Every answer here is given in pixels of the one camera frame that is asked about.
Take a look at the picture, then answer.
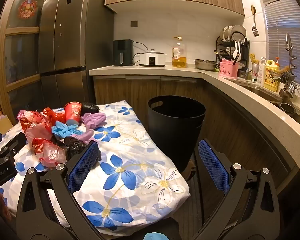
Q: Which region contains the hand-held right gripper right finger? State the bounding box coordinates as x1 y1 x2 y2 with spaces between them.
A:
190 139 281 240

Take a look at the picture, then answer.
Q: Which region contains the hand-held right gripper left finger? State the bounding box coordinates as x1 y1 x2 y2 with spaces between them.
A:
16 141 108 240

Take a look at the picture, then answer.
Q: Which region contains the blue nitrile glove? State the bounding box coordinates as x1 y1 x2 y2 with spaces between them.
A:
51 121 87 138

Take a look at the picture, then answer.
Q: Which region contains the black trash bin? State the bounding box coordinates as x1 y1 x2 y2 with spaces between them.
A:
147 95 206 173

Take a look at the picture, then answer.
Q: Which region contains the red paper cup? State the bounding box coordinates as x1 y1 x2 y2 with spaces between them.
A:
64 102 82 126

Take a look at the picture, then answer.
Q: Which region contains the black plastic bag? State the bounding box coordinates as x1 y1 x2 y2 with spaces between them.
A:
64 136 102 162
81 102 100 117

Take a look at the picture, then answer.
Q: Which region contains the cardboard box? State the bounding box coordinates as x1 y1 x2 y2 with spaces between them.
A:
0 115 14 153

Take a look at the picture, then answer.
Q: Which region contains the purple glove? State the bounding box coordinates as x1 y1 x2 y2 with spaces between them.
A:
80 112 107 130
70 129 94 143

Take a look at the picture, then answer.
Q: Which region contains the pink plastic bag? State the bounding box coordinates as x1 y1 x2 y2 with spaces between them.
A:
39 144 66 167
26 124 53 143

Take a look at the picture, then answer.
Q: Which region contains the printed red plastic bag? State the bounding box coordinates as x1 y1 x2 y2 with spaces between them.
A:
20 110 53 133

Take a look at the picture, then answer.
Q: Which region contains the blue floral bedsheet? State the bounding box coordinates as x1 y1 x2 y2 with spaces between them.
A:
0 101 190 232

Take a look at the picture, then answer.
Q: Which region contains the wooden glass door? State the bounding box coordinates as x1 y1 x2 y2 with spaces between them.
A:
0 0 63 126

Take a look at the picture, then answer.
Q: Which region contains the steel sink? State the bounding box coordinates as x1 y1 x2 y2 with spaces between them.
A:
230 79 300 125

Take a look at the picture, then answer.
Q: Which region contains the light blue cloth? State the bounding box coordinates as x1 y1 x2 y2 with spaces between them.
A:
143 232 169 240

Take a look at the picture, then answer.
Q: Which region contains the pink utensil holder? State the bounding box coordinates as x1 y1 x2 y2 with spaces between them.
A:
219 59 239 78

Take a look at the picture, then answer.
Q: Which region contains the steel basin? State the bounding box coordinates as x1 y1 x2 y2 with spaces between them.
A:
194 59 217 71

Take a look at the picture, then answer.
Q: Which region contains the silver green drink can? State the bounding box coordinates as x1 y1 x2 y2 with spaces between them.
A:
251 63 260 83

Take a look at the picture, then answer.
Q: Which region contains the white plastic bottle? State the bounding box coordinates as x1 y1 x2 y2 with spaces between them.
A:
256 57 267 85

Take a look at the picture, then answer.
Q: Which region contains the yellow detergent bottle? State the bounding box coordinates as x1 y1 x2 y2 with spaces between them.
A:
264 59 281 92

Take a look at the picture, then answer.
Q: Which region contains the kitchen counter with wooden cabinets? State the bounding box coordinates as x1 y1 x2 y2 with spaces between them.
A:
89 64 300 198

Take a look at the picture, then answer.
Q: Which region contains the cooking oil bottle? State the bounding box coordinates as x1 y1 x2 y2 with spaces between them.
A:
172 36 187 68

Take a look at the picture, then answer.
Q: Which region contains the black dish rack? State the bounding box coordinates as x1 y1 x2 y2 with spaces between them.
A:
214 31 250 73

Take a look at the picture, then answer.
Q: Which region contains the white rice paddle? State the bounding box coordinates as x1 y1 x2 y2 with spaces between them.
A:
233 41 241 59

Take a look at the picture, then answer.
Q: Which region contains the black air fryer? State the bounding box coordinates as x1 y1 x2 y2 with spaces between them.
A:
113 39 134 67

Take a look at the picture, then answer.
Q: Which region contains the dark steel refrigerator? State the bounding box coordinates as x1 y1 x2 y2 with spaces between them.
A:
38 0 115 113

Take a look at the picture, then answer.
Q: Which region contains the white rice cooker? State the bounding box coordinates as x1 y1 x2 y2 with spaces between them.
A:
139 49 167 67

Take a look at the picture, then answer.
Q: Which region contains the small white plate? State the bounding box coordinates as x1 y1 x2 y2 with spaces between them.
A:
220 26 232 42

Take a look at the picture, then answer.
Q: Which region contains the red paper decoration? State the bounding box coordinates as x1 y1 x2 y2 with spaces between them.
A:
17 0 39 19

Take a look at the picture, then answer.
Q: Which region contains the large white plate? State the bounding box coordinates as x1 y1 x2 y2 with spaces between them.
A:
231 25 247 41

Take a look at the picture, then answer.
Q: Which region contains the metal slotted spatula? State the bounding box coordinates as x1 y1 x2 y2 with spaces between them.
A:
251 4 259 37

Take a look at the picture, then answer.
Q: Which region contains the chrome spring faucet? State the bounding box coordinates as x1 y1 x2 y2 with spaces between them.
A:
279 32 299 98

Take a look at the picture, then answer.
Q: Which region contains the window blind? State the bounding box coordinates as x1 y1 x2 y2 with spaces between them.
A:
255 0 300 88

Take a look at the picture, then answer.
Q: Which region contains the wire sink caddy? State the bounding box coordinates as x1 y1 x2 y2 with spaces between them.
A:
280 71 300 88

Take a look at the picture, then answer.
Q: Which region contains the black power cable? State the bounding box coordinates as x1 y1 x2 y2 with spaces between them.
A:
132 41 151 65

